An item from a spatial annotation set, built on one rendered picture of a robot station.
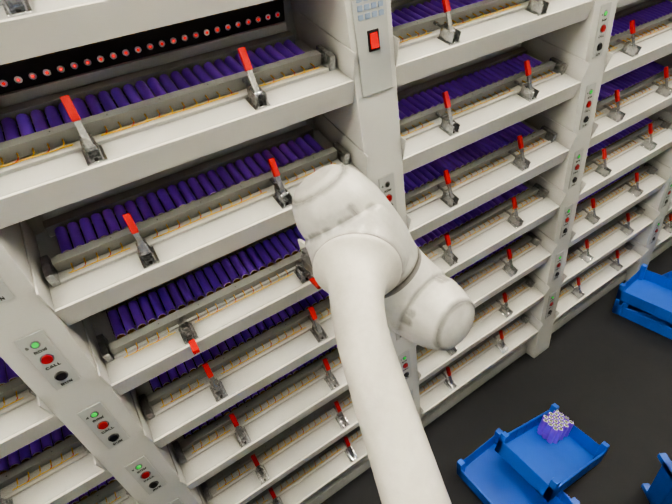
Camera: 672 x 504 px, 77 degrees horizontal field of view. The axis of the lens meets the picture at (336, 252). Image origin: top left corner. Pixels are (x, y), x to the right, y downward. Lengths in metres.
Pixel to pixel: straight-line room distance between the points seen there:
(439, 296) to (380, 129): 0.44
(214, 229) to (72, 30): 0.36
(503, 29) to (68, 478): 1.29
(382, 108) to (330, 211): 0.45
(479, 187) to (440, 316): 0.71
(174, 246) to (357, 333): 0.47
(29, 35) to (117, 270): 0.36
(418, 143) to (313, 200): 0.56
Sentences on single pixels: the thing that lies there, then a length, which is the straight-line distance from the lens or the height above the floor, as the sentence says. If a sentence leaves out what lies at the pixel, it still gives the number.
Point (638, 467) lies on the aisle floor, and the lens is 1.83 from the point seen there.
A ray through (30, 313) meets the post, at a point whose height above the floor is 1.14.
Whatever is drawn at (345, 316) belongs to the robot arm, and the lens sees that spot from 0.42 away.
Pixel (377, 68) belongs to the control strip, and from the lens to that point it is 0.85.
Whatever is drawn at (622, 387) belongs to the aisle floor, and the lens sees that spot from 2.00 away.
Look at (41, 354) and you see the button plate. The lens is 0.85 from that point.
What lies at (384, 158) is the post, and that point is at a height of 1.14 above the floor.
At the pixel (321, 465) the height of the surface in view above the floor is 0.19.
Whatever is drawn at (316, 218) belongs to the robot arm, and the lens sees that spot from 0.46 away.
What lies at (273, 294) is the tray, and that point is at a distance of 0.92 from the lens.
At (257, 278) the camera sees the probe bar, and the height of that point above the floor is 0.97.
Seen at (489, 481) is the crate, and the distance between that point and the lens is 1.68.
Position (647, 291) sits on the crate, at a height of 0.08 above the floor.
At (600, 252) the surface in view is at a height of 0.36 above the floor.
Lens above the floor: 1.51
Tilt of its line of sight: 35 degrees down
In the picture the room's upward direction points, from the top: 11 degrees counter-clockwise
